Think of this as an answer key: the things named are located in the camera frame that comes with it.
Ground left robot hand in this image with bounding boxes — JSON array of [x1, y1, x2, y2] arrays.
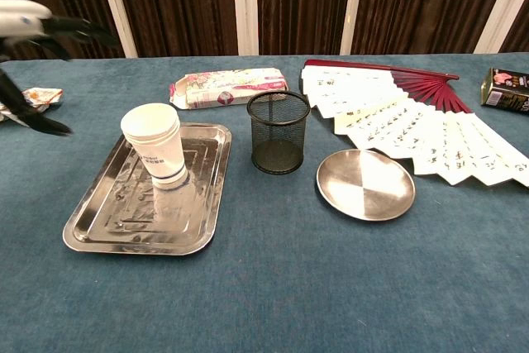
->
[[0, 0, 121, 137]]

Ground white paper cup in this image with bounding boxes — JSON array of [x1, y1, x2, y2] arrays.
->
[[120, 102, 188, 191]]

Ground black cup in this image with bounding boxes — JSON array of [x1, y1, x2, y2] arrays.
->
[[246, 90, 312, 174]]

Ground crumpled white snack bag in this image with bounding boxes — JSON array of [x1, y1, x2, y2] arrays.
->
[[0, 86, 64, 123]]

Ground dark brown pleated curtain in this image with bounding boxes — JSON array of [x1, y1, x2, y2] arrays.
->
[[0, 0, 529, 63]]

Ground pink floral tissue pack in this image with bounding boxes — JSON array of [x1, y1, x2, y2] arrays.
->
[[168, 66, 289, 112]]

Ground rectangular steel tray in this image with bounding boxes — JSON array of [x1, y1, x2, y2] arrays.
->
[[62, 122, 233, 256]]

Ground blue felt table cover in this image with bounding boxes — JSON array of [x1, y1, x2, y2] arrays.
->
[[0, 53, 529, 353]]

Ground round steel plate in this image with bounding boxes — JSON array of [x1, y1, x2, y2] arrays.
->
[[316, 148, 417, 222]]

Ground paper folding fan red ribs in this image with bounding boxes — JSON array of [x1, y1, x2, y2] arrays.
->
[[298, 59, 529, 188]]

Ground black and gold tin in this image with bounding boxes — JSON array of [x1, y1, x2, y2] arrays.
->
[[479, 67, 529, 116]]

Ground white frame post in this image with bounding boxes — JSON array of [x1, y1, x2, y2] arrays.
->
[[339, 0, 367, 55], [231, 0, 260, 56], [473, 0, 527, 55], [93, 0, 139, 59]]

